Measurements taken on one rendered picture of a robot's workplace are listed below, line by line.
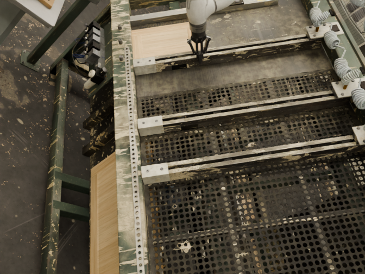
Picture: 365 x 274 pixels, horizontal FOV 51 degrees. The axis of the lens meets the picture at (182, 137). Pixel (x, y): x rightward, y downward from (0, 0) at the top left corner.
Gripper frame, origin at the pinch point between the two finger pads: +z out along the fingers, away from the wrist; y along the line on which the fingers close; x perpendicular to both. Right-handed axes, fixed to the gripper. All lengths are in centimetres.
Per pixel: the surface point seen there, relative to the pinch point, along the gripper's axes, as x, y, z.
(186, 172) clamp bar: -69, -17, 3
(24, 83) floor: 46, -122, 45
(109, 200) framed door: -55, -64, 48
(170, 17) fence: 45.1, -12.4, 6.1
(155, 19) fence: 45, -22, 6
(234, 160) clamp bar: -68, 6, 2
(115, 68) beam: 4.6, -47.9, 3.5
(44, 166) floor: -16, -109, 61
